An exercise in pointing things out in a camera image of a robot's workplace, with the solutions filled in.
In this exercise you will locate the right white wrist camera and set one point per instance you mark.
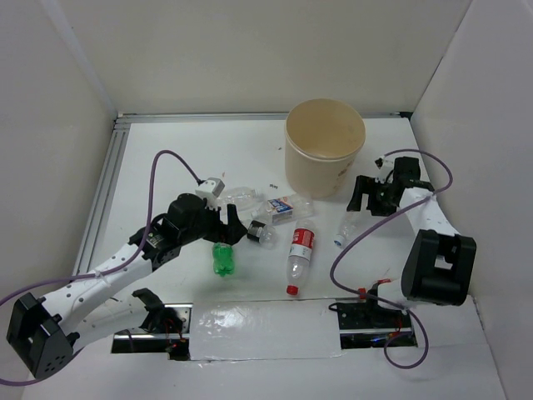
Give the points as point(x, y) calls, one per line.
point(385, 170)

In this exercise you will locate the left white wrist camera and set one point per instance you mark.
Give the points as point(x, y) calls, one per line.
point(210, 190)

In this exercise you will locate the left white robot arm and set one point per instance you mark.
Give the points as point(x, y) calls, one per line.
point(47, 332)

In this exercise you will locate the black label clear bottle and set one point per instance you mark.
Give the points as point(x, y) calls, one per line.
point(261, 233)

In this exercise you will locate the green plastic bottle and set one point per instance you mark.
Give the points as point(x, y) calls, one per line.
point(223, 261)

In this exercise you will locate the beige plastic bin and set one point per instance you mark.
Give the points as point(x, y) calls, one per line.
point(323, 137)

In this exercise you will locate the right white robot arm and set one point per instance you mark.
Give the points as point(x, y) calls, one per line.
point(439, 265)

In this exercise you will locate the blue label clear bottle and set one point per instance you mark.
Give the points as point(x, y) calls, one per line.
point(284, 209)

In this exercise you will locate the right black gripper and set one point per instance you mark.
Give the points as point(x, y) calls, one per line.
point(363, 186)

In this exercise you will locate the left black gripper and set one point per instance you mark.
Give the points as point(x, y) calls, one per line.
point(229, 233)

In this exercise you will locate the red label cola bottle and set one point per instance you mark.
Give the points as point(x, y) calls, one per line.
point(299, 256)

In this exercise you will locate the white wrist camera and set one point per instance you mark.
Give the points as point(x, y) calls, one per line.
point(210, 190)
point(385, 170)

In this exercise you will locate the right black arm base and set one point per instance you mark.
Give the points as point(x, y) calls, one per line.
point(365, 324)

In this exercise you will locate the small clear bottle white cap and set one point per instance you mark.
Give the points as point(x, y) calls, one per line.
point(347, 228)

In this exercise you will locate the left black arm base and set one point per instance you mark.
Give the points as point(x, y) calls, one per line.
point(165, 329)

